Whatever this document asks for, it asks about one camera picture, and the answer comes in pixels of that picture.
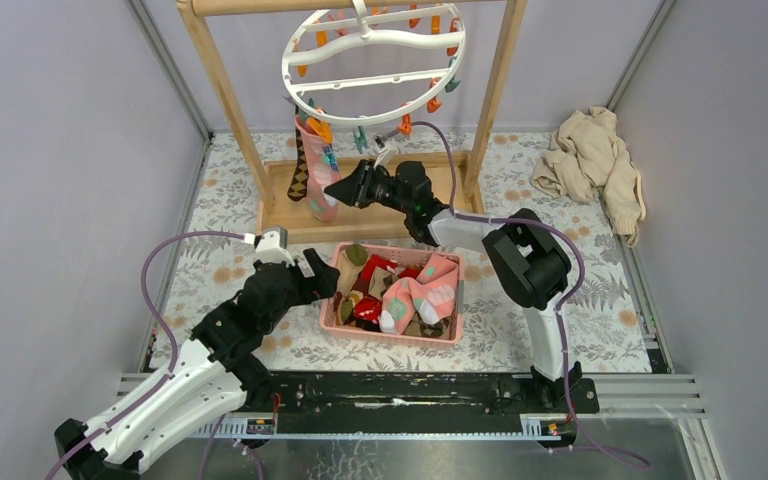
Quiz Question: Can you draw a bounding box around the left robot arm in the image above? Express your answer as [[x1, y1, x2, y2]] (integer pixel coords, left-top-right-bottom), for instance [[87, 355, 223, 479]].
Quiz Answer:
[[53, 248, 340, 479]]

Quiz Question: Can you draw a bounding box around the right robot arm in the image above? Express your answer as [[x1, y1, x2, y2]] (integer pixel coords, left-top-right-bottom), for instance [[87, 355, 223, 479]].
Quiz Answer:
[[324, 160, 582, 412]]

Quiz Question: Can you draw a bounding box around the red white patterned sock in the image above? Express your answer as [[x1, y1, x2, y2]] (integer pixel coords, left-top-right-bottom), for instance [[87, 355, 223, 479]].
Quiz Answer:
[[352, 296, 383, 327]]

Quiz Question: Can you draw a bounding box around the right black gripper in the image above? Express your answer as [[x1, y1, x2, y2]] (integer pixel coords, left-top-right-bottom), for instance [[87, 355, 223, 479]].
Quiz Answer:
[[324, 160, 412, 216]]

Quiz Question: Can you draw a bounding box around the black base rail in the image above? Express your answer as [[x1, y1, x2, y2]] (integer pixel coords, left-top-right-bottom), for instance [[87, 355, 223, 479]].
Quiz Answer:
[[222, 371, 600, 439]]

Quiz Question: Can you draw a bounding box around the white round clip hanger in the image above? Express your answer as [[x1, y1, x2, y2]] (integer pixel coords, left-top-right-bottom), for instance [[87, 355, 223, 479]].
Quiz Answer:
[[281, 1, 467, 127]]

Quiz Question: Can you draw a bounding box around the pink sock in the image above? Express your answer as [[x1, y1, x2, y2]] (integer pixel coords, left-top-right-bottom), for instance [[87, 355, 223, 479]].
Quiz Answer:
[[295, 116, 341, 222], [379, 254, 459, 335]]

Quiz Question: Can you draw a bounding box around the floral table mat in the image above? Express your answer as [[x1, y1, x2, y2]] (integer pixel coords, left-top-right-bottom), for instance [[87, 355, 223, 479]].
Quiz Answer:
[[158, 132, 651, 373]]

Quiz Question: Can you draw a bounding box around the beige crumpled cloth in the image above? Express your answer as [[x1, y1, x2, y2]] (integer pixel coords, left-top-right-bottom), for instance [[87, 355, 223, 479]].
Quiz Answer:
[[531, 106, 647, 247]]

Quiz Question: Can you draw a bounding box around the plain red sock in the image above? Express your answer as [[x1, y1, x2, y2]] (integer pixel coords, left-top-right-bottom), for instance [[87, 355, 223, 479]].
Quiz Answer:
[[352, 255, 420, 296]]

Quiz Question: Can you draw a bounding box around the brown beige argyle sock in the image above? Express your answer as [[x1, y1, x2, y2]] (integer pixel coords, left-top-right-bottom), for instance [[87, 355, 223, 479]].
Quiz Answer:
[[287, 106, 309, 202]]

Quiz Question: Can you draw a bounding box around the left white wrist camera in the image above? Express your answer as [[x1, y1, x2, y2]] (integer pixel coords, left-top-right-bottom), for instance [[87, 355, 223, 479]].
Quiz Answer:
[[243, 226, 294, 265]]

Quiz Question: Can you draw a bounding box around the wooden hanger rack frame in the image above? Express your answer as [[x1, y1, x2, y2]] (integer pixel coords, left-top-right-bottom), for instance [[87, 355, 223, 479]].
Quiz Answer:
[[177, 0, 527, 243]]

